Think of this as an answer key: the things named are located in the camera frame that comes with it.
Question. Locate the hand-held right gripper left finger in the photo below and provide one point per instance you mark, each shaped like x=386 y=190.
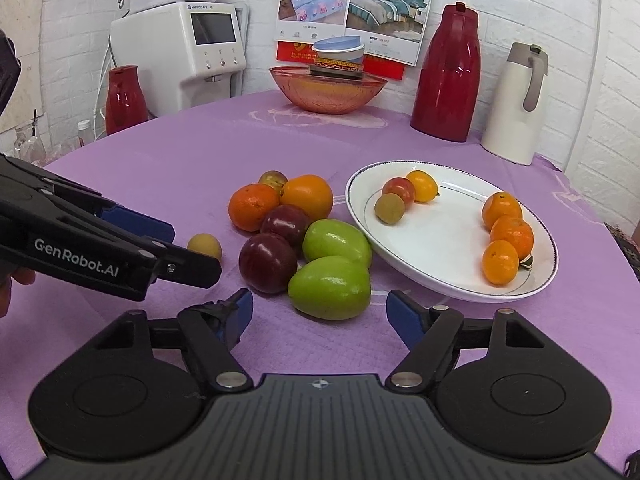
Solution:
x=240 y=315

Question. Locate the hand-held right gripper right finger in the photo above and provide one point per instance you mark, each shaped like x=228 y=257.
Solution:
x=405 y=317

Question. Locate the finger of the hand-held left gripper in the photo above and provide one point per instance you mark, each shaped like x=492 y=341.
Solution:
x=145 y=225
x=195 y=270

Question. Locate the tan longan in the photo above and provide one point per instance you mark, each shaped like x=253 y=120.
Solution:
x=389 y=208
x=204 y=245

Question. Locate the dark purple plum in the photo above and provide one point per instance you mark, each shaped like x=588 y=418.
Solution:
x=285 y=224
x=267 y=262

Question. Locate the green mango front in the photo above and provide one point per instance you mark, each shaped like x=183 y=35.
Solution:
x=330 y=287

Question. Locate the green mango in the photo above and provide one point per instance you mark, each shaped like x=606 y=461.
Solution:
x=335 y=242
x=330 y=287

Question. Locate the dimpled tangerine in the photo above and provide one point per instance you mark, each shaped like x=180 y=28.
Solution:
x=252 y=207

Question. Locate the white plate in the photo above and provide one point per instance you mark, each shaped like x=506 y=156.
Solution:
x=450 y=240

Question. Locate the green mango back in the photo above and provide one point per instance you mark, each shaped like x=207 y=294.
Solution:
x=335 y=242

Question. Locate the large orange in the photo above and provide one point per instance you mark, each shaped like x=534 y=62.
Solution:
x=500 y=264

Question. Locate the small yellow-red plum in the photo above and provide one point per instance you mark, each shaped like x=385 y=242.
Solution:
x=272 y=180

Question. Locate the yellow-orange kumquat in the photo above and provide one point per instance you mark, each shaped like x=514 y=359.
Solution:
x=424 y=186

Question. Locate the tangerine with leaf stem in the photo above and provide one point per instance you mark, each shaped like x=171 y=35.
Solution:
x=512 y=237

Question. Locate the smooth orange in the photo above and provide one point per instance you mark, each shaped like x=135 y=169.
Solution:
x=307 y=196

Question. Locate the small orange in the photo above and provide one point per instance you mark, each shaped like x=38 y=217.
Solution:
x=501 y=207

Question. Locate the person's left hand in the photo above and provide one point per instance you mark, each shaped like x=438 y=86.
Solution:
x=22 y=276

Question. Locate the clear plastic bottle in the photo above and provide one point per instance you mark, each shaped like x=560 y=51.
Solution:
x=86 y=134

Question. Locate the clear glass bottle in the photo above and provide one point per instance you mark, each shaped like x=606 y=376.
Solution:
x=29 y=147

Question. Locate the small red vase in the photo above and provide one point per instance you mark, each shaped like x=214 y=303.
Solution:
x=126 y=100

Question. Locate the white water dispenser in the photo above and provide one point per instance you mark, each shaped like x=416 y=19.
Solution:
x=150 y=60

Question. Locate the dark blurred object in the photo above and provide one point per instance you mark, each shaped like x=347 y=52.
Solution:
x=7 y=70

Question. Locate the orange glass bowl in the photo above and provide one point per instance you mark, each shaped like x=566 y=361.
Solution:
x=327 y=97

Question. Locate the beige stone board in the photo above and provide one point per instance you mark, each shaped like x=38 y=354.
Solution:
x=25 y=35

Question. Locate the white thermos jug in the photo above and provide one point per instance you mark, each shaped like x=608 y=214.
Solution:
x=507 y=115

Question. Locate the patterned bedspread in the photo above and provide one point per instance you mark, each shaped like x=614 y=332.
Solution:
x=625 y=250

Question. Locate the red thermos jug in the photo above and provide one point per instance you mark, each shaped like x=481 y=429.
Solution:
x=445 y=80

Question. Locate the dark patterned box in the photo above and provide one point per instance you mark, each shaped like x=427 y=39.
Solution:
x=337 y=71

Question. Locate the white bowl with blue lid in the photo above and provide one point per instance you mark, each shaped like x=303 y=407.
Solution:
x=339 y=50

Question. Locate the red wall paper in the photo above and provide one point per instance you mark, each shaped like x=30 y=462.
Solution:
x=290 y=52

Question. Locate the bedding wall calendar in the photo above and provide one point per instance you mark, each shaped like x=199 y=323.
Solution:
x=310 y=0

